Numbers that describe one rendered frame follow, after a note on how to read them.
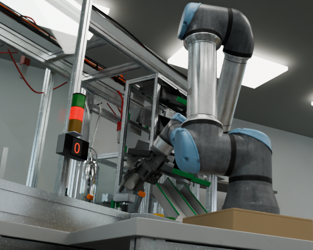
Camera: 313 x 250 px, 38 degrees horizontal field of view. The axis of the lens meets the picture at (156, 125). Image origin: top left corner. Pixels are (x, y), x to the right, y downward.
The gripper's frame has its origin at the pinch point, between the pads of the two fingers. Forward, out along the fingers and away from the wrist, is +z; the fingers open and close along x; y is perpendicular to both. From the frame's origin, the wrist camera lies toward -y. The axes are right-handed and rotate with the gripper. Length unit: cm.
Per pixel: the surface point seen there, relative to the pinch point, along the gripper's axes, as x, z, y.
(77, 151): -18.6, -2.3, -13.5
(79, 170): 53, 32, -77
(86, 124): 80, 18, -125
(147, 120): 23.1, -21.6, -32.0
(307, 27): 254, -158, -141
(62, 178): -19.8, 8.1, -10.3
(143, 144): 23.4, -12.2, -25.4
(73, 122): -21.0, -9.3, -21.4
